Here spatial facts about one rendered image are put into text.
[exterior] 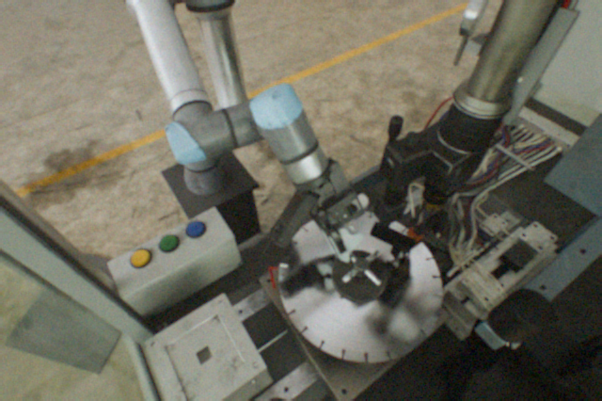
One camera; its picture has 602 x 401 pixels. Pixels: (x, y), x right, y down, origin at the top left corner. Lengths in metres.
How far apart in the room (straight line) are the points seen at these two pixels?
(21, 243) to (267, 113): 0.36
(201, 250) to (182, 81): 0.39
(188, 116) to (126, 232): 1.58
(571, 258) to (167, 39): 0.83
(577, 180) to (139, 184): 2.16
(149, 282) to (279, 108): 0.51
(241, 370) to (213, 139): 0.43
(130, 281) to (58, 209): 1.65
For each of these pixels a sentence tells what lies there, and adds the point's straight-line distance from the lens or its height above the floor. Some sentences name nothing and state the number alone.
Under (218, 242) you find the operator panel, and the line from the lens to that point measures 0.85.
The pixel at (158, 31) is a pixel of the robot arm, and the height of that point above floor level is 1.30.
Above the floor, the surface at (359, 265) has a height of 1.00.
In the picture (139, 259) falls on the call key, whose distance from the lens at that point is 0.88.
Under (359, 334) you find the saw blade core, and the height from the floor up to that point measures 0.95.
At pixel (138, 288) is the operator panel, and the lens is 0.85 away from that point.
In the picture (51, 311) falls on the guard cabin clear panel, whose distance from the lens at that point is 0.60.
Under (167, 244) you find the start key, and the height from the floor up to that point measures 0.91.
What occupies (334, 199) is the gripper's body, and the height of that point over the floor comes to 1.12.
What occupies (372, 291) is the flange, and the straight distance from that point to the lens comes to 0.71.
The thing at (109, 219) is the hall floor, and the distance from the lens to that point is 2.25.
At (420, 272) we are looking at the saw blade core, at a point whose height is 0.95.
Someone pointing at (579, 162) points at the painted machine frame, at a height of 1.27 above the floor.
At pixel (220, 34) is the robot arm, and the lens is 0.91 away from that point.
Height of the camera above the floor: 1.61
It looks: 53 degrees down
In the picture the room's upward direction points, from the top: 3 degrees counter-clockwise
